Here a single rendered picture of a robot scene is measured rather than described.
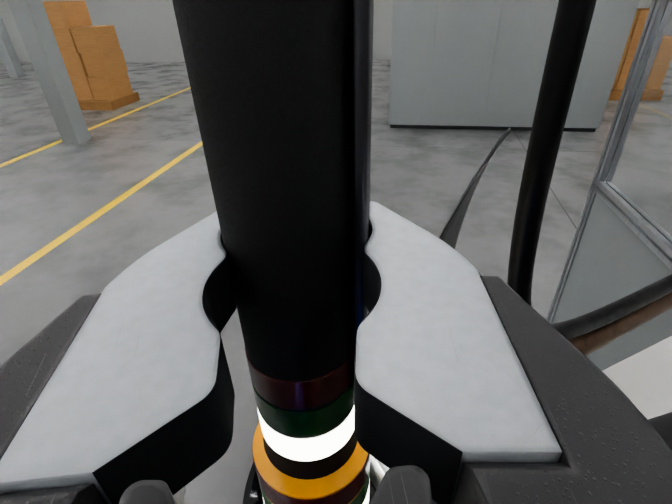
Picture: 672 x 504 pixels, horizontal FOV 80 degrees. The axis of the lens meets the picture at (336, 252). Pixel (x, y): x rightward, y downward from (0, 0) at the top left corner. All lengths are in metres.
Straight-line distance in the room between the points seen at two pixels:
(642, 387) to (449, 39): 5.19
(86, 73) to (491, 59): 6.37
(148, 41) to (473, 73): 10.82
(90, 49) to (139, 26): 6.44
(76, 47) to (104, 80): 0.59
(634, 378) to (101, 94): 8.24
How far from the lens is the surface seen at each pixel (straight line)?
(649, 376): 0.54
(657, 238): 1.31
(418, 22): 5.53
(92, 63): 8.35
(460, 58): 5.58
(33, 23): 6.21
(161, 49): 14.35
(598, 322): 0.26
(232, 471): 1.82
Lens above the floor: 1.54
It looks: 32 degrees down
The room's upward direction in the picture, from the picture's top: 2 degrees counter-clockwise
